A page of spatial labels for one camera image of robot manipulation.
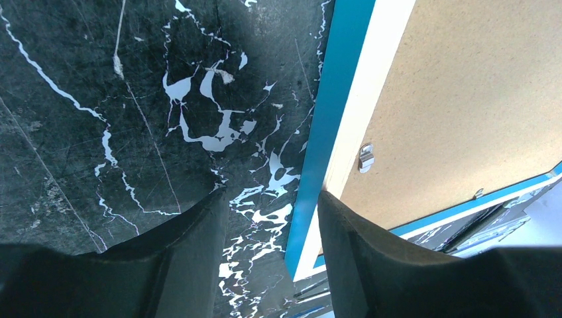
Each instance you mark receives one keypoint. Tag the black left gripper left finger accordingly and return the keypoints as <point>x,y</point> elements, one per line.
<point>171,270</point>

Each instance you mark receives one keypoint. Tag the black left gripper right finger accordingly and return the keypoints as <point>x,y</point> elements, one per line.
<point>374,273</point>

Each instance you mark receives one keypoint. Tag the blue picture frame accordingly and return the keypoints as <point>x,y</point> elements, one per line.
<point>429,114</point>

